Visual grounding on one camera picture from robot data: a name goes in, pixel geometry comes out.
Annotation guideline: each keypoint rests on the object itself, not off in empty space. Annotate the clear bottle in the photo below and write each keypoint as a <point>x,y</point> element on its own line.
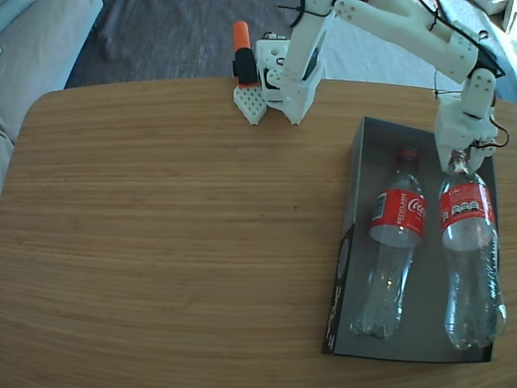
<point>468,210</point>
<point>400,210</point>

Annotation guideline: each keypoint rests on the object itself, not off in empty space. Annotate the grey cardboard box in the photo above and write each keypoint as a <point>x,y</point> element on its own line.
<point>363,169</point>

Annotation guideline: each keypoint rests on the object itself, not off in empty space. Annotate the pale blue blanket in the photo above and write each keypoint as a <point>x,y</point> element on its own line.
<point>501,24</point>

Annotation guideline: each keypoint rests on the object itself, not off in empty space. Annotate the white cushion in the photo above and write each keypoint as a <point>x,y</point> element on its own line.
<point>383,64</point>

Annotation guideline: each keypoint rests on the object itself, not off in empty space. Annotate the orange and black clamp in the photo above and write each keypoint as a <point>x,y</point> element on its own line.
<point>240,34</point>

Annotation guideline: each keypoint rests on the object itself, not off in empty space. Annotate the dark grey rug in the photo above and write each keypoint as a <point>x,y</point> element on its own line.
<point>161,40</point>

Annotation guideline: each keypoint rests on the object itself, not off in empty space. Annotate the light grey sofa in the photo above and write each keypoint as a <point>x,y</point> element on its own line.
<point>32,60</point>

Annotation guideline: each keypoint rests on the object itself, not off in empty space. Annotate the flat white camera mount plate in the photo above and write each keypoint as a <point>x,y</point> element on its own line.
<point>448,121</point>

